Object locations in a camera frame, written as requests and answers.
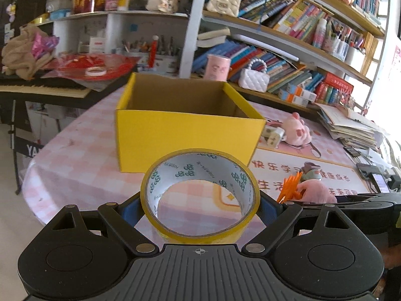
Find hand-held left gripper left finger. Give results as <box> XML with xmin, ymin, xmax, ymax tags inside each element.
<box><xmin>44</xmin><ymin>192</ymin><xmax>158</xmax><ymax>257</ymax></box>

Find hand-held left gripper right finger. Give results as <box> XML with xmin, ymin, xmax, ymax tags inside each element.
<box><xmin>241</xmin><ymin>191</ymin><xmax>361</xmax><ymax>255</ymax></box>

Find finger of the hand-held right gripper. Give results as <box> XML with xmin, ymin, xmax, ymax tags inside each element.
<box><xmin>301</xmin><ymin>201</ymin><xmax>396</xmax><ymax>216</ymax></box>
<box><xmin>336</xmin><ymin>193</ymin><xmax>401</xmax><ymax>202</ymax></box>

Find pink fuzzy object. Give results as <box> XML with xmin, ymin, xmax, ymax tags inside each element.
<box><xmin>296</xmin><ymin>180</ymin><xmax>338</xmax><ymax>204</ymax></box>

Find yellow packing tape roll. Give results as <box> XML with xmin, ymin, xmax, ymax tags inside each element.
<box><xmin>140</xmin><ymin>149</ymin><xmax>260</xmax><ymax>244</ymax></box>

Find yellow cardboard box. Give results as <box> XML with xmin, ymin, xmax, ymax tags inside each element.
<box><xmin>115</xmin><ymin>72</ymin><xmax>267</xmax><ymax>173</ymax></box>

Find black smartphone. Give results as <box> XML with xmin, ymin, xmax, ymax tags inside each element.
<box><xmin>370</xmin><ymin>172</ymin><xmax>392</xmax><ymax>193</ymax></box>

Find orange clip bundle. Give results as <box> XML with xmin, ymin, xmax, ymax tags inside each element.
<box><xmin>277</xmin><ymin>171</ymin><xmax>304</xmax><ymax>203</ymax></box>

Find stack of papers and notebooks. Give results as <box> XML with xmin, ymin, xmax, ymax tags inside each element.
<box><xmin>316</xmin><ymin>103</ymin><xmax>386</xmax><ymax>151</ymax></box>

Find pink pig plush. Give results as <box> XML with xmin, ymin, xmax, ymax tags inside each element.
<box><xmin>283</xmin><ymin>112</ymin><xmax>314</xmax><ymax>147</ymax></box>

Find red pen box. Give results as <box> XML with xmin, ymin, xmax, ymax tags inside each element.
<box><xmin>316</xmin><ymin>72</ymin><xmax>354</xmax><ymax>105</ymax></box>

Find orange and white boxes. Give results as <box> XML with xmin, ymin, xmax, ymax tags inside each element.
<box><xmin>278</xmin><ymin>85</ymin><xmax>318</xmax><ymax>107</ymax></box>

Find wooden bookshelf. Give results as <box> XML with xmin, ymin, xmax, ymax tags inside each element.
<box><xmin>191</xmin><ymin>0</ymin><xmax>392</xmax><ymax>113</ymax></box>

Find white quilted pearl handbag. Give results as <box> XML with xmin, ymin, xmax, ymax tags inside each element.
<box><xmin>238</xmin><ymin>58</ymin><xmax>270</xmax><ymax>93</ymax></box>

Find row of leaning books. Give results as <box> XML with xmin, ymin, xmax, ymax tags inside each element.
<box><xmin>192</xmin><ymin>40</ymin><xmax>325</xmax><ymax>95</ymax></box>

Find red plastic bags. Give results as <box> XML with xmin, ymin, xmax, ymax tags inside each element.
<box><xmin>42</xmin><ymin>53</ymin><xmax>142</xmax><ymax>85</ymax></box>

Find white pen holders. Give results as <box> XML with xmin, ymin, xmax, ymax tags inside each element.
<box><xmin>326</xmin><ymin>19</ymin><xmax>367</xmax><ymax>64</ymax></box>

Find pink cylindrical cup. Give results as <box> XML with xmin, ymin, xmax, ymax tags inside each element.
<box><xmin>205</xmin><ymin>54</ymin><xmax>231</xmax><ymax>81</ymax></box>

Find black piano keyboard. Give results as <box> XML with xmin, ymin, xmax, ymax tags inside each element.
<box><xmin>0</xmin><ymin>73</ymin><xmax>92</xmax><ymax>100</ymax></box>

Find grey pen tray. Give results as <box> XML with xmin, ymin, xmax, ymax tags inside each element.
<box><xmin>137</xmin><ymin>36</ymin><xmax>181</xmax><ymax>70</ymax></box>

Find white box red label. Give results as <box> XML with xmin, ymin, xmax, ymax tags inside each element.
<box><xmin>89</xmin><ymin>36</ymin><xmax>106</xmax><ymax>53</ymax></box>

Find pink plastic wrapper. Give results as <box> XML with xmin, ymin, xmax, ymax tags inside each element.
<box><xmin>31</xmin><ymin>33</ymin><xmax>60</xmax><ymax>61</ymax></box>

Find beige cloth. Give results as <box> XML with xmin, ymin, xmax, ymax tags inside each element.
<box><xmin>2</xmin><ymin>24</ymin><xmax>57</xmax><ymax>81</ymax></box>

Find row of colourful books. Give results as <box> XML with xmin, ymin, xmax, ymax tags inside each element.
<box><xmin>238</xmin><ymin>0</ymin><xmax>328</xmax><ymax>42</ymax></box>

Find cream quilted pearl handbag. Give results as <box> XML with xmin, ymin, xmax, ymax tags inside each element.
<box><xmin>206</xmin><ymin>0</ymin><xmax>242</xmax><ymax>18</ymax></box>

